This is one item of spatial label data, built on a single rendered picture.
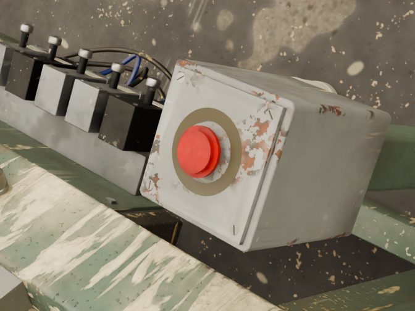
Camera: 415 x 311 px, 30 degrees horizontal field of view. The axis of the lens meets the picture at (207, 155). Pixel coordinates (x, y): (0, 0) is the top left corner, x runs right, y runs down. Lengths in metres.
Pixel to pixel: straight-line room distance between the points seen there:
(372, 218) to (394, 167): 0.54
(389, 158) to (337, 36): 0.83
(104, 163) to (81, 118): 0.06
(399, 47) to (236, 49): 0.39
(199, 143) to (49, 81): 0.43
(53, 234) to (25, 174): 0.11
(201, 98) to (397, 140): 0.27
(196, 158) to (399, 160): 0.30
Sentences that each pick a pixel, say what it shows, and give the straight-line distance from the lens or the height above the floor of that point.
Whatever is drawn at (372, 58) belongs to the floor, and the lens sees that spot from 1.57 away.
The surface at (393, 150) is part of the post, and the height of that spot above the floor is 0.67.
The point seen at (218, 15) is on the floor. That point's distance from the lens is 1.79.
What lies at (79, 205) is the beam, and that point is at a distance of 0.84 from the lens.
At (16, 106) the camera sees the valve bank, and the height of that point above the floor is 0.74.
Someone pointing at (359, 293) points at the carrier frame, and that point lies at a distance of 0.92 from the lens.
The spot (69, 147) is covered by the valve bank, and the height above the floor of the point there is 0.74.
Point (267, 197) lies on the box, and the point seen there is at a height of 0.92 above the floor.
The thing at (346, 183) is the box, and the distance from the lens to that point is 0.67.
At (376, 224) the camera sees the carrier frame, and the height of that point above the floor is 0.18.
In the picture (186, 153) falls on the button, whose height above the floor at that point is 0.94.
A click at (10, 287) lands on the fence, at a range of 0.80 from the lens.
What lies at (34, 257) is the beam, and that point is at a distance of 0.80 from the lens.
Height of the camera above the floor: 1.40
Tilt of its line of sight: 52 degrees down
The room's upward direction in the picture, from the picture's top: 89 degrees counter-clockwise
